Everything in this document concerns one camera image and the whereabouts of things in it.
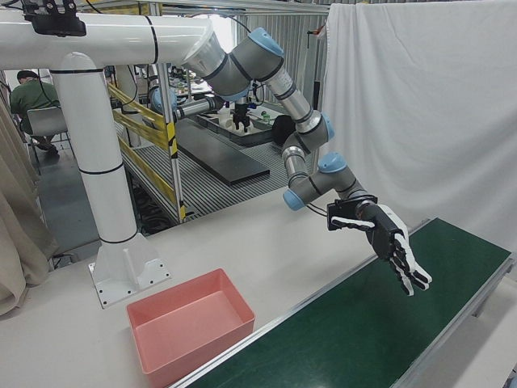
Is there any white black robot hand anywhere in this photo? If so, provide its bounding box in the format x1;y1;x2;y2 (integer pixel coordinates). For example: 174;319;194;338
329;202;434;298

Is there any pink plastic basket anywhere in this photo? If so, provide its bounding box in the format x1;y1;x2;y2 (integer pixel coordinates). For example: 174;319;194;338
125;267;257;387

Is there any green conveyor belt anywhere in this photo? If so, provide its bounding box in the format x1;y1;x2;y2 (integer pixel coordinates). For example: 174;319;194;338
169;216;517;388

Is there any white cloth backdrop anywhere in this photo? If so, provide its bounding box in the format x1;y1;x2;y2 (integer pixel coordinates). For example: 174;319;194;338
317;0;517;260

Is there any black round roll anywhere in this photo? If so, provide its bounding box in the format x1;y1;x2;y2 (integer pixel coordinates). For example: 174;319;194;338
271;114;298;148

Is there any grey tray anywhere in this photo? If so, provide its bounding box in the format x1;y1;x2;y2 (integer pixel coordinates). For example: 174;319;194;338
196;110;284;147

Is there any black floor platform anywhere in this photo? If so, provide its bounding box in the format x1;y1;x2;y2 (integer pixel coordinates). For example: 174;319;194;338
176;120;271;188

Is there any background black robot gripper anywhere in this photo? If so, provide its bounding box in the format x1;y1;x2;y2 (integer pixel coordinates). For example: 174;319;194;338
231;102;253;134

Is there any yellow black striped barrier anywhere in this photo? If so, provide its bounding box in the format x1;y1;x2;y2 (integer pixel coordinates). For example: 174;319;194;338
107;82;188;221

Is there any white chair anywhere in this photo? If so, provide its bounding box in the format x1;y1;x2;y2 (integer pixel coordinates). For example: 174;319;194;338
25;105;70;175

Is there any beige curtain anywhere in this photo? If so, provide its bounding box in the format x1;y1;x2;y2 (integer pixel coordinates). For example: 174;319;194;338
0;91;60;317

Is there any person in green shirt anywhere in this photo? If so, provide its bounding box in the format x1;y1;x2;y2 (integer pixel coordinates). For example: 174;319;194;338
9;69;62;155

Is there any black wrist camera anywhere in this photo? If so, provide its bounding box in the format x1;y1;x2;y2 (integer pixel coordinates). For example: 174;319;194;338
326;196;379;233

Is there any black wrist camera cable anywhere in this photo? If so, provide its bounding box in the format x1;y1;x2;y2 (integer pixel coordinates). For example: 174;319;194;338
305;200;330;218

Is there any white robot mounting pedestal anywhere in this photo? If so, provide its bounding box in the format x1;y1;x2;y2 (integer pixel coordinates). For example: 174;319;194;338
0;7;216;310

